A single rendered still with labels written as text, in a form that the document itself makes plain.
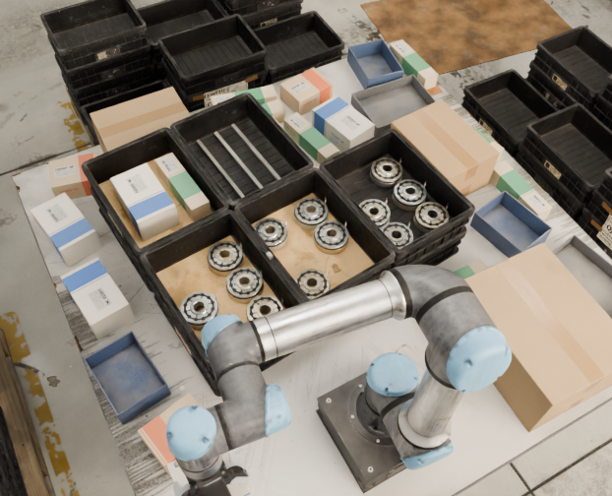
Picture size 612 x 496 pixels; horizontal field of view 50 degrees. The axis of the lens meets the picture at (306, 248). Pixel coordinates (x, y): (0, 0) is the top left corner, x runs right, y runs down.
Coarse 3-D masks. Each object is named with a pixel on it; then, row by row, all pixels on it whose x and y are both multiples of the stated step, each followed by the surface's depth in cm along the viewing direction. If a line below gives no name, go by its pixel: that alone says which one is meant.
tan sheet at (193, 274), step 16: (224, 240) 194; (192, 256) 191; (160, 272) 188; (176, 272) 188; (192, 272) 188; (208, 272) 188; (176, 288) 184; (192, 288) 185; (208, 288) 185; (224, 288) 185; (176, 304) 182; (224, 304) 182; (240, 304) 182
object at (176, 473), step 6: (222, 456) 127; (228, 456) 128; (228, 462) 127; (168, 468) 126; (174, 468) 126; (174, 474) 125; (180, 474) 125; (174, 480) 125; (180, 480) 125; (186, 480) 125; (228, 486) 124; (234, 486) 124; (240, 486) 124; (246, 486) 124; (234, 492) 124; (240, 492) 124; (246, 492) 124
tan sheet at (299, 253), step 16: (288, 208) 202; (288, 224) 198; (288, 240) 195; (304, 240) 195; (352, 240) 195; (288, 256) 192; (304, 256) 192; (320, 256) 192; (336, 256) 192; (352, 256) 192; (288, 272) 188; (336, 272) 189; (352, 272) 189
